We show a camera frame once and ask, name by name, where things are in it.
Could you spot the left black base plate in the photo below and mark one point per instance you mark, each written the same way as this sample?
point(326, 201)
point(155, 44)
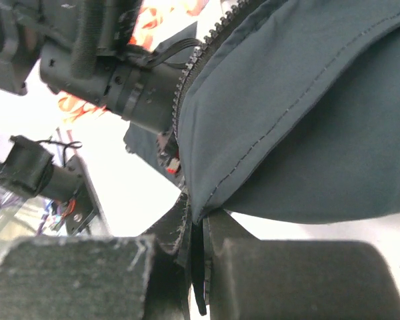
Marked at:
point(87, 218)

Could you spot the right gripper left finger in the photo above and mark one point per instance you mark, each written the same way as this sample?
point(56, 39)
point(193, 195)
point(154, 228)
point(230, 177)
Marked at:
point(142, 277)

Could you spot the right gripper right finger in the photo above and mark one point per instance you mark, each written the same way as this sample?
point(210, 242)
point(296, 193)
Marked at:
point(249, 278)

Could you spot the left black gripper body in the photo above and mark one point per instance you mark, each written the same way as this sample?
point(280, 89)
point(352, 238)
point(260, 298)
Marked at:
point(144, 98)

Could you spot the dark grey zip jacket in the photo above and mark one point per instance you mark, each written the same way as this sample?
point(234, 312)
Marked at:
point(290, 111)

